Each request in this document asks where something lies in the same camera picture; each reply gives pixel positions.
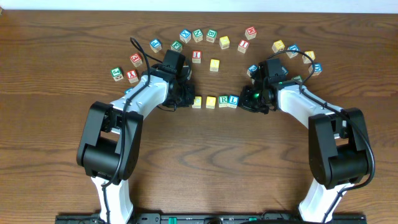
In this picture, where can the blue L block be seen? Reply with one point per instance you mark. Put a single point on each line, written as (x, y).
(233, 101)

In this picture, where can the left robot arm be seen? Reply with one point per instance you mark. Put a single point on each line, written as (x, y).
(109, 146)

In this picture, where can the green B block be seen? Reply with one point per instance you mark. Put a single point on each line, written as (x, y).
(211, 35)

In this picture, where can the green N block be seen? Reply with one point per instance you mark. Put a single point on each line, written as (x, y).
(197, 35)

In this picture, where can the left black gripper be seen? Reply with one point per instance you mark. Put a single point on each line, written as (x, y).
(186, 95)

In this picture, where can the yellow C block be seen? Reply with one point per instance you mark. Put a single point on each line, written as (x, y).
(197, 102)

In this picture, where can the red i block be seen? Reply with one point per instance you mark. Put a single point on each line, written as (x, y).
(196, 56)
(243, 46)

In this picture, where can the yellow S block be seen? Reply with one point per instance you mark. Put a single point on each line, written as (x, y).
(214, 65)

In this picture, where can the green R block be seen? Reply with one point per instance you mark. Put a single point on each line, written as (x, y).
(223, 101)

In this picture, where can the yellow block top centre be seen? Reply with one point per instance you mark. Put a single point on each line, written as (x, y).
(224, 42)

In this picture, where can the red 3 block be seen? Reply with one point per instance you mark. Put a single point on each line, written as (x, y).
(136, 59)

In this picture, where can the red I block right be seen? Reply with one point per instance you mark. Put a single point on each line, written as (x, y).
(243, 46)

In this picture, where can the blue 5 block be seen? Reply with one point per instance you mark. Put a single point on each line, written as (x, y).
(285, 71)

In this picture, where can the blue d block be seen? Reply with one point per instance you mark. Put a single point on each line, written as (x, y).
(316, 69)
(292, 51)

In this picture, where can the red I block centre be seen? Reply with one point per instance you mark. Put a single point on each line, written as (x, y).
(196, 56)

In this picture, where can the red H block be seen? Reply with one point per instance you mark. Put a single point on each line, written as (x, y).
(250, 33)

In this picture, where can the blue 2 block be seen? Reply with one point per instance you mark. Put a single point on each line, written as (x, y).
(251, 71)

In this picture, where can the red Y block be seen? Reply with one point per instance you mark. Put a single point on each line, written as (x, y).
(132, 76)

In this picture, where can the blue T block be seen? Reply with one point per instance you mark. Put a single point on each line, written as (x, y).
(128, 90)

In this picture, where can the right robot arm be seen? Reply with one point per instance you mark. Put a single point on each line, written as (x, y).
(339, 151)

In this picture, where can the blue P block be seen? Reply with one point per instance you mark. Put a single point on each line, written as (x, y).
(156, 45)

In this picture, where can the green J block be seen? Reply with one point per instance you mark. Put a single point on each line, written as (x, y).
(117, 74)

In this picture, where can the blue D block right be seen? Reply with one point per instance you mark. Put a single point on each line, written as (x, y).
(316, 69)

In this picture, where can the green F block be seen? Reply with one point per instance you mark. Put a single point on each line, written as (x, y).
(176, 46)

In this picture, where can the yellow O block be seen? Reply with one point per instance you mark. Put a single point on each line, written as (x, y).
(210, 102)

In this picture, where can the green T block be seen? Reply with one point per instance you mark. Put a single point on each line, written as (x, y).
(298, 78)

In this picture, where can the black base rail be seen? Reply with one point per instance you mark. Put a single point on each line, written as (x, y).
(156, 218)

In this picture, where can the yellow 8 block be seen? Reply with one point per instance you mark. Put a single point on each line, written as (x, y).
(308, 56)

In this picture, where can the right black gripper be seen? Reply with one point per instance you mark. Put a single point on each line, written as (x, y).
(249, 99)

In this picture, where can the blue D block upper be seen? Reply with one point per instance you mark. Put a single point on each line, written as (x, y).
(292, 51)

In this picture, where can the blue X block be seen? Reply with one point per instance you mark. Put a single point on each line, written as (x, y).
(185, 36)

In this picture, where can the yellow M block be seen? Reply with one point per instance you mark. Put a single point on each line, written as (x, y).
(278, 46)

